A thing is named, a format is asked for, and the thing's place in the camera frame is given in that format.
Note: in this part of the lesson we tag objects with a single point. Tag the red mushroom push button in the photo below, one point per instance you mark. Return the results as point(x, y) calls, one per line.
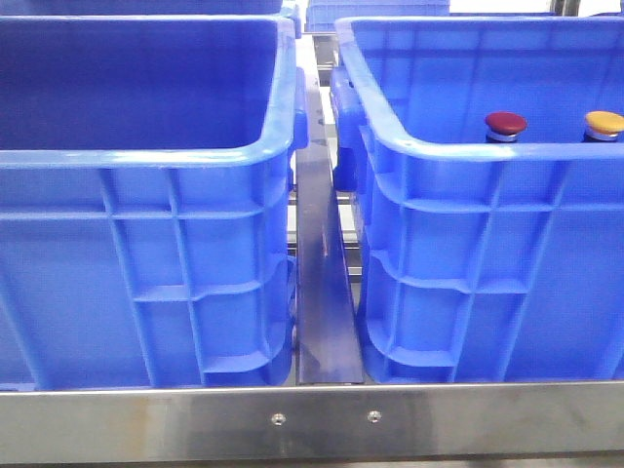
point(504, 127)

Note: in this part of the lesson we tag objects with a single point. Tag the yellow mushroom push button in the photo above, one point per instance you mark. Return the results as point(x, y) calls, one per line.
point(603, 126)

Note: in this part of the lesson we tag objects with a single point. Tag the left blue plastic bin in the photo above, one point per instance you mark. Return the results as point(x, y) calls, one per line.
point(145, 182)

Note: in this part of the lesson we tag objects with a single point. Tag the blue plastic bin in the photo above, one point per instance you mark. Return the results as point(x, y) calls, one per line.
point(145, 182)
point(485, 262)

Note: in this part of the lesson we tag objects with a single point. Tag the right blue plastic bin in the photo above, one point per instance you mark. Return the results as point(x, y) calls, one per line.
point(485, 262)

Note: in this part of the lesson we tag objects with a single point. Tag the rear centre blue crate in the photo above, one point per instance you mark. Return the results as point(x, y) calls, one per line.
point(321, 15)

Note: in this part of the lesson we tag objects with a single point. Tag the rear left blue bin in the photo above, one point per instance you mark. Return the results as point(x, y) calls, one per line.
point(286, 9)

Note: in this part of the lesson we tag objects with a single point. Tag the steel front rack rail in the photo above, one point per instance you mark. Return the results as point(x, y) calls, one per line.
point(336, 422)

